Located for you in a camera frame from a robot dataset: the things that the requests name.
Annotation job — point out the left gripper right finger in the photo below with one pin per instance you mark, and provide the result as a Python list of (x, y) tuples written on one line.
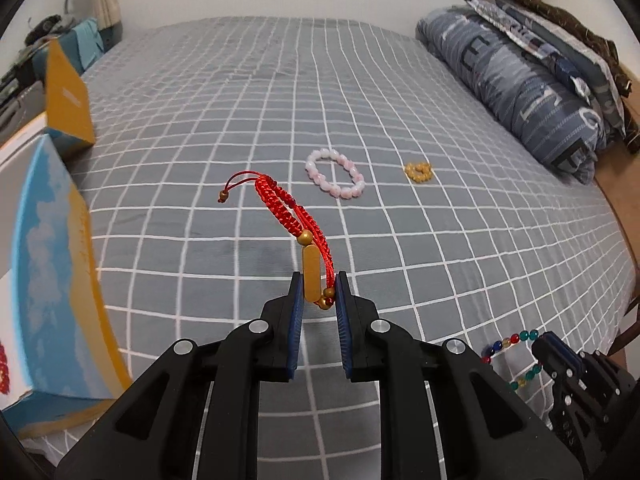
[(445, 414)]

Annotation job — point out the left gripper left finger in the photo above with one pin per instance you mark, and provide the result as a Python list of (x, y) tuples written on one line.
[(193, 414)]

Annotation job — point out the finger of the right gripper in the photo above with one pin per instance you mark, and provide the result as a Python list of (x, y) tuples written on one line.
[(558, 360)]

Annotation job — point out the small yellow bead jewelry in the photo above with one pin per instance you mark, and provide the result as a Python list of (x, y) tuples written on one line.
[(418, 172)]

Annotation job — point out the white blue cardboard box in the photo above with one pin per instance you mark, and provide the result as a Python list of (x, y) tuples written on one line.
[(60, 363)]

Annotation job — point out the blue patterned rolled duvet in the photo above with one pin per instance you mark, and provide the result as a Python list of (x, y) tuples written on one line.
[(554, 121)]

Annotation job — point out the grey checked bed sheet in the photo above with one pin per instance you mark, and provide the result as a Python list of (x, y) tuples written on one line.
[(232, 153)]

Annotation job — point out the blue patterned pillow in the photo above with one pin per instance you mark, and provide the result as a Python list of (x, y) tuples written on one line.
[(592, 67)]

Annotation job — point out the brown fuzzy blanket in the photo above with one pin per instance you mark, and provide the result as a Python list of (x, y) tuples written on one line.
[(604, 47)]

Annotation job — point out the grey hard suitcase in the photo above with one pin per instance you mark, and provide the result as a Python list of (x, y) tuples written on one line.
[(21, 110)]

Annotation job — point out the black clutter on suitcases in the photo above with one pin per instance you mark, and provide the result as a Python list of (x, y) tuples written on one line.
[(21, 74)]

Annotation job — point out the teal suitcase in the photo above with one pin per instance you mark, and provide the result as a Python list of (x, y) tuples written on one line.
[(82, 45)]

